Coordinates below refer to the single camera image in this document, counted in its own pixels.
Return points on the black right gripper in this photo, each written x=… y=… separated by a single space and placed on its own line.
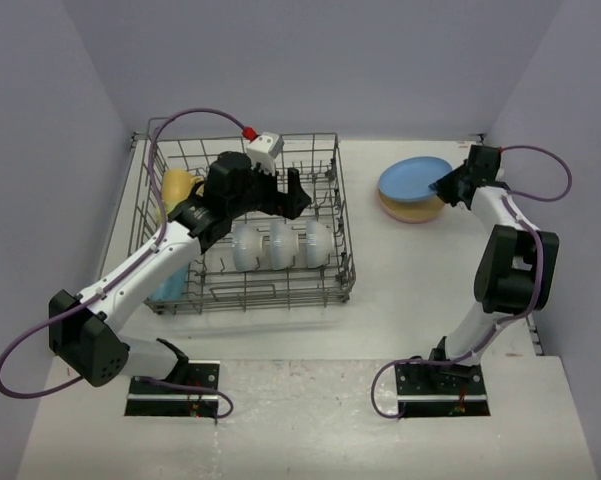
x=443 y=187

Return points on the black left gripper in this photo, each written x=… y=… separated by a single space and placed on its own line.
x=292 y=203

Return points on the white ceramic bowl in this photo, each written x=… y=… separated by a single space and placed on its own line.
x=284 y=245
x=247 y=248
x=319 y=244

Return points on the grey wire dish rack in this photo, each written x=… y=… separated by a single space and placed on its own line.
x=213 y=282

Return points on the blue plastic plate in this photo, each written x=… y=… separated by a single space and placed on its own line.
x=410 y=180

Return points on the orange plastic plate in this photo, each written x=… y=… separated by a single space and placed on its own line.
x=432 y=203

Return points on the pink plastic plate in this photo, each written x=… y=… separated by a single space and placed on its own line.
x=413 y=216

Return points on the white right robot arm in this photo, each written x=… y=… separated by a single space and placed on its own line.
x=515 y=273

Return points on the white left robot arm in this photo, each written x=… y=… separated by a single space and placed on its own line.
x=87 y=335

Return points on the yellow ceramic mug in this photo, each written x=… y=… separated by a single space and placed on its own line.
x=177 y=184

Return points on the yellow-green plastic cup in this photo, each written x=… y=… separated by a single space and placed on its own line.
x=161 y=213

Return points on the blue plastic cup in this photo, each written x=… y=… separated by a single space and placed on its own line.
x=172 y=288

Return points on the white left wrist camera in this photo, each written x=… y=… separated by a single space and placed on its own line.
x=263 y=152

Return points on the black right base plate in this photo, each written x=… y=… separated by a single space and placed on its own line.
x=425 y=391

